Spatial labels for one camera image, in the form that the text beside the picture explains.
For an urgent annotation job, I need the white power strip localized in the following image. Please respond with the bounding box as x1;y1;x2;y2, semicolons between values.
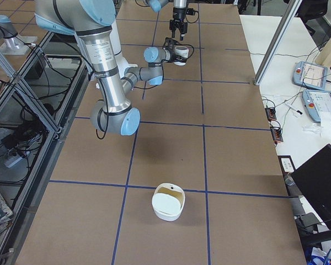
4;153;25;168

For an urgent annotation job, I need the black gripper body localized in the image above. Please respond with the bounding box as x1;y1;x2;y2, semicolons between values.
169;7;195;34
163;38;184;63

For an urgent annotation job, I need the white label card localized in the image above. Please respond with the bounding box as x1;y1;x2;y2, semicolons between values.
281;157;295;172

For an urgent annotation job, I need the black monitor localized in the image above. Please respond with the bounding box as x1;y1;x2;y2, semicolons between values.
291;144;331;229

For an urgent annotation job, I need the orange black electronics box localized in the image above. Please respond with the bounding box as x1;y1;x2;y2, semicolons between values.
265;107;276;121

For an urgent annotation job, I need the white mug with handle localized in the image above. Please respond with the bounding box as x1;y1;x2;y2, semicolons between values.
174;45;189;66

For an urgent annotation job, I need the white oval bowl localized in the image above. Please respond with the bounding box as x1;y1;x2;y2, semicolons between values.
152;183;185;221

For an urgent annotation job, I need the aluminium frame post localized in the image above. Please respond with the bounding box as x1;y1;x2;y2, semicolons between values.
253;0;302;86

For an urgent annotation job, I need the upper teach pendant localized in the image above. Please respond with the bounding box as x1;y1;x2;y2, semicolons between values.
292;61;328;91

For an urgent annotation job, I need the teach pendant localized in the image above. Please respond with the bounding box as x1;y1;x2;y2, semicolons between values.
292;61;328;91
302;89;331;123

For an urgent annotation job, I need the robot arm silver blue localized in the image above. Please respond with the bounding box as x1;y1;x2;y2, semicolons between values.
143;0;199;41
35;1;189;135

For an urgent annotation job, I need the lower teach pendant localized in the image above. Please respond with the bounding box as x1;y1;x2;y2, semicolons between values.
302;89;331;123

